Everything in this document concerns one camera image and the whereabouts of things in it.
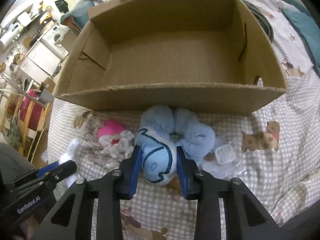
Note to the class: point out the wooden chair with red cloth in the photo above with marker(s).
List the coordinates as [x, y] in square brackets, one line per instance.
[23, 123]

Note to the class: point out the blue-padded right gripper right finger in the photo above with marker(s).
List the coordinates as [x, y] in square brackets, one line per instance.
[245, 216]

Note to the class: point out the white sock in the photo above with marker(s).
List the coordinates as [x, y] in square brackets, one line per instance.
[70, 154]

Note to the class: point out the white checked dog-print bedspread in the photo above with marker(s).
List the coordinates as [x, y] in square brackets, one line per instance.
[277, 146]

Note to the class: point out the dark grey folded blanket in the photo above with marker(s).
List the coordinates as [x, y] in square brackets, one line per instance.
[265, 24]

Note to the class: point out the teal pillow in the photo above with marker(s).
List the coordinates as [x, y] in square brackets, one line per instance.
[308, 31]

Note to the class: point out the white kitchen cabinet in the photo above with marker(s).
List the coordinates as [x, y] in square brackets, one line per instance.
[39, 63]

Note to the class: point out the brown cardboard box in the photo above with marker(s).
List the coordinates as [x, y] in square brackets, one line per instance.
[204, 55]

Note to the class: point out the white washing machine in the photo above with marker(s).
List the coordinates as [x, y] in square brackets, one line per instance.
[50, 40]

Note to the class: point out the light blue plush toy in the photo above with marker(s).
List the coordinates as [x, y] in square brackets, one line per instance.
[161, 131]

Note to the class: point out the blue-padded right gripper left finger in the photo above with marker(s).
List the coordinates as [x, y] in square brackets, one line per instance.
[71, 217]

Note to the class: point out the beige patterned cloth scrunchie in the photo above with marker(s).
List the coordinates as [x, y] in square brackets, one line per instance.
[106, 151]

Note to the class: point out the teal mattress corner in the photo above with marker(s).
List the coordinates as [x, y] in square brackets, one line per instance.
[77, 18]

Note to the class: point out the pink plush ball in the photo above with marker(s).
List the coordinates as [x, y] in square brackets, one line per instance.
[110, 127]

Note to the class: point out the clear plastic packaging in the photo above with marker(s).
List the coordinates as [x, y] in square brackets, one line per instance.
[224, 161]

